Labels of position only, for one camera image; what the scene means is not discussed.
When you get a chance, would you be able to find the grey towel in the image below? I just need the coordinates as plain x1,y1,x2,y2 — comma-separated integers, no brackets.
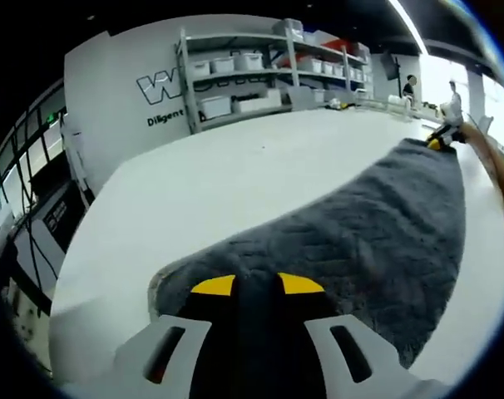
146,136,468,371

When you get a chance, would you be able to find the long ceiling light strip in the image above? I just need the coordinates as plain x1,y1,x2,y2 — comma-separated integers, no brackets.
388,0,430,55

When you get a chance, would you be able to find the white machine cabinet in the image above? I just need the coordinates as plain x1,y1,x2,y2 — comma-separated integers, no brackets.
10,178,95,300

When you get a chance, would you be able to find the group of white storage bins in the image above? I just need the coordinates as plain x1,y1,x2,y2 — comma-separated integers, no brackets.
191,20,369,120

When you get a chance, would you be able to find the dark glass partition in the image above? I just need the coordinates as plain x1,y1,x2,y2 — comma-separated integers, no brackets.
0,81,70,217

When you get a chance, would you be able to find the grey metal shelf rack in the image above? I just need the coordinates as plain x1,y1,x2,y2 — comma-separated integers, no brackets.
175,18,373,135

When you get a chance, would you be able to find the black wall screen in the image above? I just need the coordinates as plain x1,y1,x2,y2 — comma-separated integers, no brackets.
379,52,403,81

